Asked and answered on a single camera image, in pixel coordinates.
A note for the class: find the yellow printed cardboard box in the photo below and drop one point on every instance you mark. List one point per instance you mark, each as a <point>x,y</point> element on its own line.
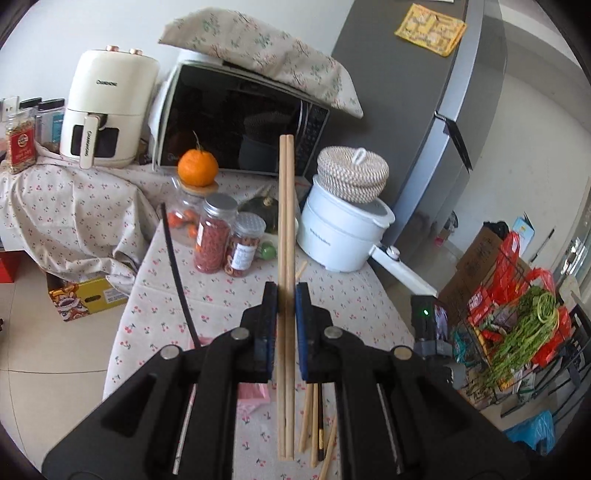
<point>87,300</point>

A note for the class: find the clear container with black lid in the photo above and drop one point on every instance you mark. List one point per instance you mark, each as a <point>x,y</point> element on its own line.
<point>48,122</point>
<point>30,104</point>

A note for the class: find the blue plastic bag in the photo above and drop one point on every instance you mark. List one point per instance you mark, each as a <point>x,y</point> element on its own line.
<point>531,429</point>

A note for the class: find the woven lidded basket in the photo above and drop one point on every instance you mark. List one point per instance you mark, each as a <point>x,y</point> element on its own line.
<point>351,177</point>

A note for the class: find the red-labelled snack packet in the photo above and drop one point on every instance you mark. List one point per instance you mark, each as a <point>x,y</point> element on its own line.
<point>21,147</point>

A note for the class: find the yellow paper sheet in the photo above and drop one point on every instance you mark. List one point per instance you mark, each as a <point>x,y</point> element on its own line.
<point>429,27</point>

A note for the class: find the pile of wooden chopsticks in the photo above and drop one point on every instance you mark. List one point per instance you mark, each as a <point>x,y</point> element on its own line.
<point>305,415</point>

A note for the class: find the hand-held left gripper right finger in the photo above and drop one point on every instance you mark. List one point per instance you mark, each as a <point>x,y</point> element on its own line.
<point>302,323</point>

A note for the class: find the jar of dried red fruit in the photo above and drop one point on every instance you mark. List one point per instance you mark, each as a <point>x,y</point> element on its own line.
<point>242,251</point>

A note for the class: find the orange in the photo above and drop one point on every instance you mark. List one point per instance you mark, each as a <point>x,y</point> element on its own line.
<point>197,167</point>

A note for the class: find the red box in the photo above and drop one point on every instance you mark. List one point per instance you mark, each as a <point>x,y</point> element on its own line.
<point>9,267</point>

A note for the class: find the bunch of green vegetables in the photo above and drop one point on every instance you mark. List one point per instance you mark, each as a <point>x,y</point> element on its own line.
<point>521,332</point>

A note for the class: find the cream air fryer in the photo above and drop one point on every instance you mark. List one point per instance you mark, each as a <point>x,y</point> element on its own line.
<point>111,92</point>

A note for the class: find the tall jar of goji berries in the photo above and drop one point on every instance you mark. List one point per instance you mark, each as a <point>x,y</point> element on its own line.
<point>210,244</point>

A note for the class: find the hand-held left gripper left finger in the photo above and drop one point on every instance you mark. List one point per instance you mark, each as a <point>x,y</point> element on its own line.
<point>271,323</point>

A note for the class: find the green squash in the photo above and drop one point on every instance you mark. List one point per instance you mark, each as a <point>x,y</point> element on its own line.
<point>258,205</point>

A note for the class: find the black chopstick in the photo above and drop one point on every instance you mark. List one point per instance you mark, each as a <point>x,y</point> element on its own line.
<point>319,415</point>

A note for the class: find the glass jar with wooden lid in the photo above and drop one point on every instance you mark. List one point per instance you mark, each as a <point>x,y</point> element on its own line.
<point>184,217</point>

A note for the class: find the floral cloth cover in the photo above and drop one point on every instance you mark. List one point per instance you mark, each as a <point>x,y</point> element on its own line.
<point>277,50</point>

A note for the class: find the light wooden chopstick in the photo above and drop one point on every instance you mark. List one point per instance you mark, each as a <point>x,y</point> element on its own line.
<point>282,207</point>

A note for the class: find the grey refrigerator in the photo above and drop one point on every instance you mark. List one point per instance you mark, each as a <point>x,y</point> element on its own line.
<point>406,115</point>

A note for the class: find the red plastic bag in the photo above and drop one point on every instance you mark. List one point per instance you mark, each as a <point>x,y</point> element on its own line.
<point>551,341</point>
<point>510,249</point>

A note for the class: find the brown cardboard box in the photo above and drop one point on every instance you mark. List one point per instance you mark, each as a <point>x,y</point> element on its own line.
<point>480,258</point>

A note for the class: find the black microwave oven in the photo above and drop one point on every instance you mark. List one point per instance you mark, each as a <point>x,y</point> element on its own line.
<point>231,120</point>

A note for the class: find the white electric cooking pot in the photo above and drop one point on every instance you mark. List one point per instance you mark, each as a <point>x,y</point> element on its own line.
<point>332,235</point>

